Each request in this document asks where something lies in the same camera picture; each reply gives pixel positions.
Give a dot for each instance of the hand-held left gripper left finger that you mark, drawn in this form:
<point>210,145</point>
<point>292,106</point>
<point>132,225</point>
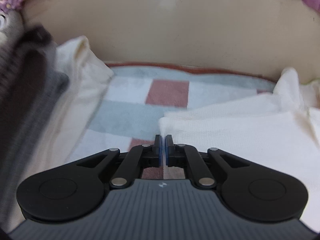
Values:
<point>158,145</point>

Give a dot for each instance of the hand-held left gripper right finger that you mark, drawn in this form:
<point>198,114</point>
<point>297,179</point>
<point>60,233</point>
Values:
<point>168,145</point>

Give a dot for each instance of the cream monster patch cardigan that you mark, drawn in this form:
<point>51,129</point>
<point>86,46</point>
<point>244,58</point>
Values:
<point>237,130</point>

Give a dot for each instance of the checked printed mat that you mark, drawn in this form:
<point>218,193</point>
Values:
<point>130,115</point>

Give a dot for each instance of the cream folded garment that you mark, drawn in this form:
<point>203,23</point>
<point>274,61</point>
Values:
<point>80,80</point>

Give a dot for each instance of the grey folded garment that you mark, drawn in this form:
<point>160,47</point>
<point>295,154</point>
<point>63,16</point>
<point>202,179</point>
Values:
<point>42,105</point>

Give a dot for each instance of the grey bunny plush toy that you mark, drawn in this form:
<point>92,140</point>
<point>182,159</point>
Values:
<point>7,22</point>

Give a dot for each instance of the beige bed frame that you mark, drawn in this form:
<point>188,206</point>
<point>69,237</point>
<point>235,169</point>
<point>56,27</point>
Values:
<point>175,17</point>

